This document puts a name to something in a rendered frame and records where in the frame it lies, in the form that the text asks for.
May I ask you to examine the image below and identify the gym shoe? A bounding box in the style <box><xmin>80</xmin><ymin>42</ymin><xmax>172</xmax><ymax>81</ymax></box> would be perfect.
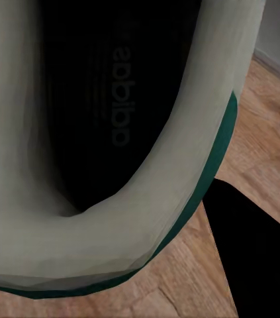
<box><xmin>0</xmin><ymin>0</ymin><xmax>266</xmax><ymax>299</ymax></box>

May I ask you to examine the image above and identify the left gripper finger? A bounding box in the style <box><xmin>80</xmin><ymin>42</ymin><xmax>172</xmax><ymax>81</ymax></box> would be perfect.
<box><xmin>202</xmin><ymin>178</ymin><xmax>280</xmax><ymax>318</ymax></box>

